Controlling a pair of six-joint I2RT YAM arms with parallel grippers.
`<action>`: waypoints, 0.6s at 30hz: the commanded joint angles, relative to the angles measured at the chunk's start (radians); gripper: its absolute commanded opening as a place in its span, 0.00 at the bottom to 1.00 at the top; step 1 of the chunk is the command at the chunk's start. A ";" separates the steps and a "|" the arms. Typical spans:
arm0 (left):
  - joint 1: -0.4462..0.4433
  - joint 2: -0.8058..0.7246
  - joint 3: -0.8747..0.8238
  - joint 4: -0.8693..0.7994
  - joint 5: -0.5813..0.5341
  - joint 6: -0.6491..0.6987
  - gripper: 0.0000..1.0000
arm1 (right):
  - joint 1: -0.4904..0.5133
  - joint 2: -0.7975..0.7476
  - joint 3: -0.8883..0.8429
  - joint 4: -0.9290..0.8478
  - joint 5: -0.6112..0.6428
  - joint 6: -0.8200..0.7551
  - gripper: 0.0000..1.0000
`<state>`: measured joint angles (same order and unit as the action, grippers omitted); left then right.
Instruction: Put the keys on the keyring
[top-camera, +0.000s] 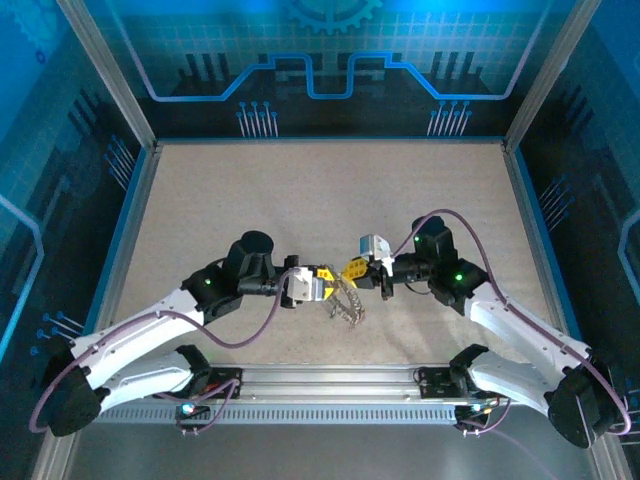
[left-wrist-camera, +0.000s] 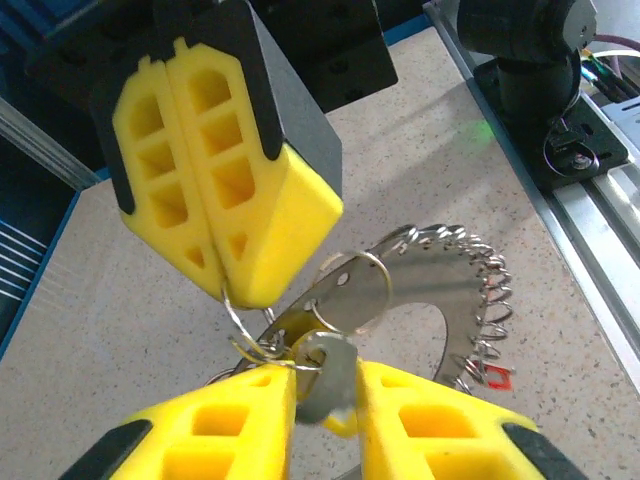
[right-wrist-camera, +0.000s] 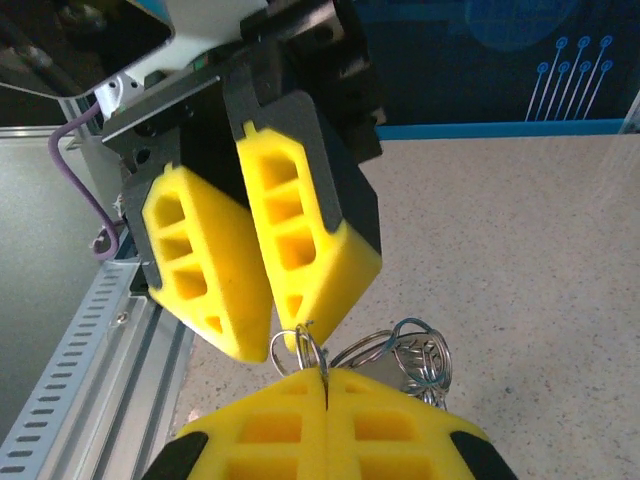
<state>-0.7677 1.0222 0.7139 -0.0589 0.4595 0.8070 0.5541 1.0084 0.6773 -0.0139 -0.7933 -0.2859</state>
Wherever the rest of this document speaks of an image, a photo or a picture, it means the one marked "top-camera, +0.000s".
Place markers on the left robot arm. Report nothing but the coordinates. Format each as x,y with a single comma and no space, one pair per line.
140,320

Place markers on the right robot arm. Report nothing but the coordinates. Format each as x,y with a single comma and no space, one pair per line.
515,325

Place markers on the small circuit board with LED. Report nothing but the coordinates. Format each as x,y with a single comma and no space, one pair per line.
475,410
190,407

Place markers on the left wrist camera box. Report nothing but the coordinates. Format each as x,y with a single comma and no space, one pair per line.
305,287

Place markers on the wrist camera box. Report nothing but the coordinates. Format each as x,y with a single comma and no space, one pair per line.
305,287
372,246

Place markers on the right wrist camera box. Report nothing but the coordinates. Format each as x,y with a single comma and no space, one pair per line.
372,246

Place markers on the aluminium mounting rail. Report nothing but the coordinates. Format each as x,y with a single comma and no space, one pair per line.
325,380

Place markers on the aluminium side rail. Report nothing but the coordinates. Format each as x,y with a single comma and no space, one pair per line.
525,210
140,210

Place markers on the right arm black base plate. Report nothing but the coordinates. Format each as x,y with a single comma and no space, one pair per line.
435,385

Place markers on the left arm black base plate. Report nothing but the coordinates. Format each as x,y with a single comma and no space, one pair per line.
225,385

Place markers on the aluminium frame post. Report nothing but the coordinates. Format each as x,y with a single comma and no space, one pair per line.
110,75
550,75

